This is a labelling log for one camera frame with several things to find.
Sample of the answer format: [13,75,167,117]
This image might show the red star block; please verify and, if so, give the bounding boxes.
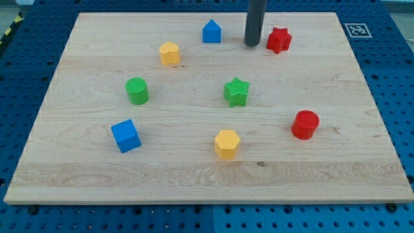
[267,27,292,54]

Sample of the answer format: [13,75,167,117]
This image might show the green star block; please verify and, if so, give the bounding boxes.
[223,77,250,107]

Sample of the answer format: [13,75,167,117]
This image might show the yellow hexagon block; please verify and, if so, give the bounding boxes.
[214,129,241,160]

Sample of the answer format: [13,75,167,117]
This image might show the light wooden board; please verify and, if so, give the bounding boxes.
[5,12,413,205]

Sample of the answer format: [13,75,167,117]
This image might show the green cylinder block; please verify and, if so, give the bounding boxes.
[125,77,149,105]

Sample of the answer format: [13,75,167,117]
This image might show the yellow heart block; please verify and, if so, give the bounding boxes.
[159,41,180,65]

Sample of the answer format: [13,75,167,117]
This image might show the blue cube block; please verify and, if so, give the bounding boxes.
[111,119,142,153]

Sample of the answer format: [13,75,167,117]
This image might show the blue house-shaped block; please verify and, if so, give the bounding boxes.
[202,19,221,43]

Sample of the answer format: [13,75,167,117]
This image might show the red cylinder block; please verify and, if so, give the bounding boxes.
[291,110,320,140]

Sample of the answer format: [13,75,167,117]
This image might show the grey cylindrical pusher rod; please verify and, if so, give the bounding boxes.
[244,0,268,47]

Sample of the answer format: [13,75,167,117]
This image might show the white fiducial marker tag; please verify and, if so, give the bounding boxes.
[345,23,372,38]

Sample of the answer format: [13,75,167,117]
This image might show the black bolt front left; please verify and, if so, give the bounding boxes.
[27,205,39,215]

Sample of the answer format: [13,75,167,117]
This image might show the black bolt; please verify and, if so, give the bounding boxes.
[386,203,398,213]
[27,205,39,215]

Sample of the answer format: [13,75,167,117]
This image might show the black bolt front right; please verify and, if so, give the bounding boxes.
[386,203,398,213]

